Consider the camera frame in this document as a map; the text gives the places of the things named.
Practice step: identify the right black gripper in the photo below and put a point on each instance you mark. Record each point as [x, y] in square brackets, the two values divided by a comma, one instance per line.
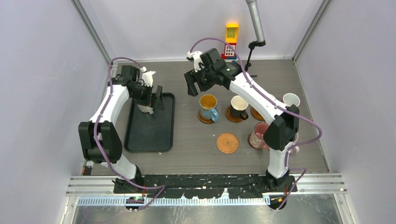
[190, 79]

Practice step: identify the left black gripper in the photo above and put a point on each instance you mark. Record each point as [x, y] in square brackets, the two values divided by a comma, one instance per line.
[147, 101]

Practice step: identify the white floral mug orange inside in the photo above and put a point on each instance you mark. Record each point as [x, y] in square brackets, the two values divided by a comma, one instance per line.
[146, 109]

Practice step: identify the black plastic tray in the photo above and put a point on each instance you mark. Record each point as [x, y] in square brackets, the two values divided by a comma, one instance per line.
[151, 132]

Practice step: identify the blue mug orange inside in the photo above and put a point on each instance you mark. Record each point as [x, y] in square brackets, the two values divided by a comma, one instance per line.
[208, 103]

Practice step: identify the brown wooden coaster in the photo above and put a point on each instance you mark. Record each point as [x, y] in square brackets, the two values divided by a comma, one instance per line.
[204, 120]
[256, 114]
[230, 117]

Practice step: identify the cream white mug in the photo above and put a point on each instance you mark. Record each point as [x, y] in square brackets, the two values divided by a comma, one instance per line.
[238, 108]

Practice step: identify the black tripod microphone stand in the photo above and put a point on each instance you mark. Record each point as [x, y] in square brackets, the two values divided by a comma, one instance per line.
[251, 47]

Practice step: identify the woven rattan coaster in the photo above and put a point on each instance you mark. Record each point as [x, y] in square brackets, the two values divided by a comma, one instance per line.
[227, 143]

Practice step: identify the pink mug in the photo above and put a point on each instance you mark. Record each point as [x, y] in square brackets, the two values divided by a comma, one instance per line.
[256, 137]

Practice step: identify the white mug terracotta handle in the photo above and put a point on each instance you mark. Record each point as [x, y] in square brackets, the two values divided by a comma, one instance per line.
[291, 99]

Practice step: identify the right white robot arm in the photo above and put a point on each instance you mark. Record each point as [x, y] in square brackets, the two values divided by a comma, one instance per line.
[282, 120]

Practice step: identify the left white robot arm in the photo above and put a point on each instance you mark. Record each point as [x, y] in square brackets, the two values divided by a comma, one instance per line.
[99, 139]

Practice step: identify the dark walnut coaster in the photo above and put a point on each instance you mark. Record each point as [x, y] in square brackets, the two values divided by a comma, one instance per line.
[248, 140]

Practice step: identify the toy block tower on wheels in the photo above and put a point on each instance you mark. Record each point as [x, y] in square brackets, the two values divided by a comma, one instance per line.
[231, 38]

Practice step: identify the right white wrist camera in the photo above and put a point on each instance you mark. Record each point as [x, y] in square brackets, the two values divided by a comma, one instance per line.
[196, 59]

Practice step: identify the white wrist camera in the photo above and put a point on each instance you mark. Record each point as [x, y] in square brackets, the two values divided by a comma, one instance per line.
[147, 76]
[196, 59]

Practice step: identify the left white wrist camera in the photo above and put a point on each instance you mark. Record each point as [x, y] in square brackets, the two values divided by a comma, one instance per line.
[147, 76]

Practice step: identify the aluminium front rail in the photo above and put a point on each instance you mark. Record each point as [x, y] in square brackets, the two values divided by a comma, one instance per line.
[96, 191]

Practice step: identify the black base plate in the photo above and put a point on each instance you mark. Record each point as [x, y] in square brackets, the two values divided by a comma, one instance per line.
[204, 186]

